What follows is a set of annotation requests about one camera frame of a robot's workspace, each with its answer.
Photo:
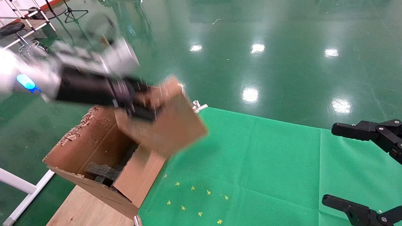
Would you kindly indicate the black foam padding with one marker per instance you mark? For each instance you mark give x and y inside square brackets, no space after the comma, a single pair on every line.
[103,171]

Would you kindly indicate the black round stool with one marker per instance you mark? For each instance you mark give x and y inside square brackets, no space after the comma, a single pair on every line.
[12,28]

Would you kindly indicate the large open cardboard carton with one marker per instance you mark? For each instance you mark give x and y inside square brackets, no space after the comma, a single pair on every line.
[84,141]

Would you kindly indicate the white metal frame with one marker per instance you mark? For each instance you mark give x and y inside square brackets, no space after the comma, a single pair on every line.
[15,185]

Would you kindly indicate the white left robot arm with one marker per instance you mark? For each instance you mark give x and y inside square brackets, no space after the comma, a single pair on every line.
[28,75]

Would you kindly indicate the black tripod microphone stand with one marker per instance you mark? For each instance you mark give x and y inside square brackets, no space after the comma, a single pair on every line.
[71,11]

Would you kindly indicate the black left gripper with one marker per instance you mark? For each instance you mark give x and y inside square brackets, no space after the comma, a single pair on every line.
[88,89]

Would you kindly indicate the black gooseneck stand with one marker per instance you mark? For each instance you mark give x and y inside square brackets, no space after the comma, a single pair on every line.
[58,12]

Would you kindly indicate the green table cloth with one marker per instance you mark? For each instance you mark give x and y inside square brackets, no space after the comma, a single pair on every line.
[267,163]

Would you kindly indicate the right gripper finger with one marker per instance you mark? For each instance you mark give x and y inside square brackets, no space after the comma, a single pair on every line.
[383,131]
[358,213]

